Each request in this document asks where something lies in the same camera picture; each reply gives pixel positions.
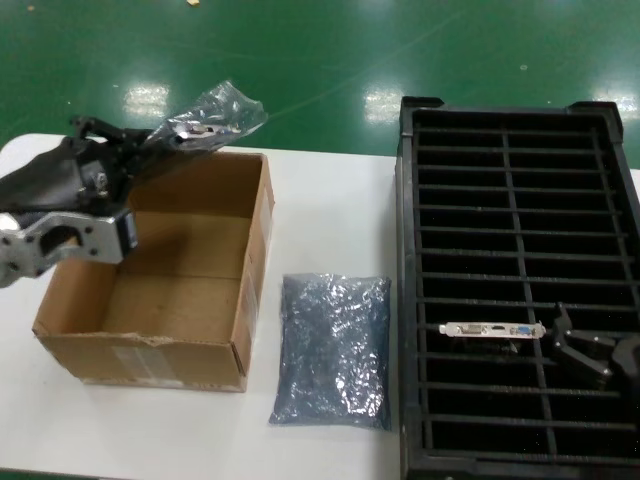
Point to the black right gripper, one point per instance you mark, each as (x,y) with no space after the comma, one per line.
(630,360)

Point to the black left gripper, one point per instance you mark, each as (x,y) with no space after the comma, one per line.
(50,180)

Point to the grey translucent antistatic bag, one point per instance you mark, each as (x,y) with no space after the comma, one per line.
(330,350)
(225,100)

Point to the black slotted container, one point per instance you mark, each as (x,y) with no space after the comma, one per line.
(406,250)

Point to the brown cardboard box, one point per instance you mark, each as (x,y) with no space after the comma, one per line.
(150,360)

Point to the graphics card with silver bracket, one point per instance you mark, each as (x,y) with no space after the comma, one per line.
(495,330)

